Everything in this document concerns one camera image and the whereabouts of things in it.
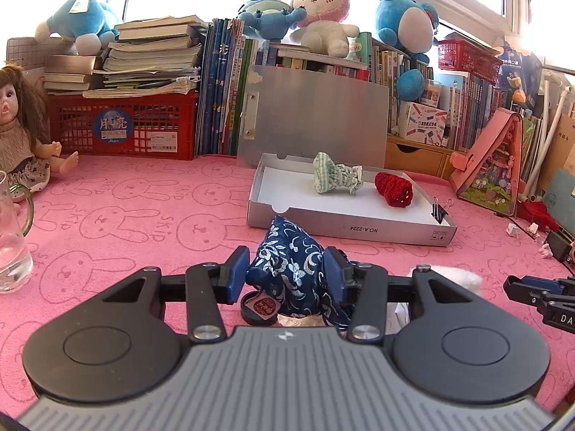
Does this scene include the grey cardboard box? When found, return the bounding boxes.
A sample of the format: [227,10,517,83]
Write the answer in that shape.
[247,153,458,249]

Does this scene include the clear glass jug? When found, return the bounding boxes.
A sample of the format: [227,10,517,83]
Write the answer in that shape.
[0,171,36,295]

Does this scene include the row of colourful books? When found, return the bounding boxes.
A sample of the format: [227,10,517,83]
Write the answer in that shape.
[270,31,553,153]

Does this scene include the white colourful printed box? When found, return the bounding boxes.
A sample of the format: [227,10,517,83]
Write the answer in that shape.
[399,100,450,141]

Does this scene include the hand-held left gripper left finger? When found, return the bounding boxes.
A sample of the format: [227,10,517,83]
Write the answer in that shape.
[102,247,250,343]

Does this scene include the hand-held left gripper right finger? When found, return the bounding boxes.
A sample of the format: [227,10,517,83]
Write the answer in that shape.
[323,247,485,341]

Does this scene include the brown-haired doll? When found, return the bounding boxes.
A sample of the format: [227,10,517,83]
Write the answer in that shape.
[0,65,79,203]

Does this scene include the white fluffy plush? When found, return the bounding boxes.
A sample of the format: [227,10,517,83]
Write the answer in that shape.
[406,266,483,299]

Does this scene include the row of tall thin books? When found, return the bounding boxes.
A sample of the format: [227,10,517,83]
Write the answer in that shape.
[195,18,270,157]

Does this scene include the small black box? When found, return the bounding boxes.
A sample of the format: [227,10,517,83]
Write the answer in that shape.
[546,229,575,263]

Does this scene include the red plastic crate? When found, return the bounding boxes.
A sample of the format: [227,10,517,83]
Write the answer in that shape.
[47,92,199,161]

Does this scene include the red plastic basket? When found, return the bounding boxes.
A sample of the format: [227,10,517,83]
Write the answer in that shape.
[438,38,504,86]

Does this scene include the red knitted pouch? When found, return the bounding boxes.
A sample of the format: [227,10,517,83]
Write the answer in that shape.
[374,171,413,209]

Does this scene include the red yarn bundle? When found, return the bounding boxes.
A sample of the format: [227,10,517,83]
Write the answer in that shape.
[516,198,562,230]

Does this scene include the blue elephant plush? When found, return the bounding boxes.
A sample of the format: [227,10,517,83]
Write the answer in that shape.
[35,0,120,57]

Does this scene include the grey upright box lid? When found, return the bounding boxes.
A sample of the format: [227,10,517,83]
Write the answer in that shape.
[236,64,390,169]

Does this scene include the wooden drawer unit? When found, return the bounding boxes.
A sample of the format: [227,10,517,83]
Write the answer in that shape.
[385,135,468,180]

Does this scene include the large blue white plush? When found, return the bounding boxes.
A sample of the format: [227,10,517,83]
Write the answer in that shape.
[374,0,440,102]

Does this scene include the dark blue printed box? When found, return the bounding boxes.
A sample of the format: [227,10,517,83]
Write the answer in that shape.
[494,42,544,111]

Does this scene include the black binder clip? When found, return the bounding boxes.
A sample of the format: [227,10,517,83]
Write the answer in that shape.
[430,198,452,225]

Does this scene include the pink house-shaped case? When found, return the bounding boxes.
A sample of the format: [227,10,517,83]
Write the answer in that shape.
[450,110,524,216]

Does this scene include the white pipes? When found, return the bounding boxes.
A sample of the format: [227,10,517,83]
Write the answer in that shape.
[521,74,567,200]

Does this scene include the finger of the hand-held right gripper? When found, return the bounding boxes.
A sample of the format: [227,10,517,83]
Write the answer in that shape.
[502,275,575,311]

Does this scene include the green checked fabric pouch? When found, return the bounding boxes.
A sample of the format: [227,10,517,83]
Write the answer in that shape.
[313,152,364,196]

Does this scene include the blue and green plush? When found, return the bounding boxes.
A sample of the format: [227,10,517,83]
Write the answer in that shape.
[236,0,306,41]

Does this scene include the pink rabbit-print mat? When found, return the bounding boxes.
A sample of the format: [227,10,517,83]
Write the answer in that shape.
[0,153,575,418]

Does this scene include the rabbit plush pink hood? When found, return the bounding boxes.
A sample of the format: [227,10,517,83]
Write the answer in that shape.
[283,0,360,58]

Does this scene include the brown cardboard board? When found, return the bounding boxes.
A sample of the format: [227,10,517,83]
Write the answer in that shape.
[537,112,575,194]

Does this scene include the stack of books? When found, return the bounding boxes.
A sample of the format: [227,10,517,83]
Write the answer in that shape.
[42,15,212,98]

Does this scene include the blue floral fabric pouch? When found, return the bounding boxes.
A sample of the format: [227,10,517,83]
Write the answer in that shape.
[245,215,360,328]

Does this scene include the grey-blue notebook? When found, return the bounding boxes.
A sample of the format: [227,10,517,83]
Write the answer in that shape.
[541,168,575,234]

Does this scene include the wire grid panel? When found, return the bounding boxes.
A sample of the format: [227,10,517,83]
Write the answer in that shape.
[6,36,59,73]

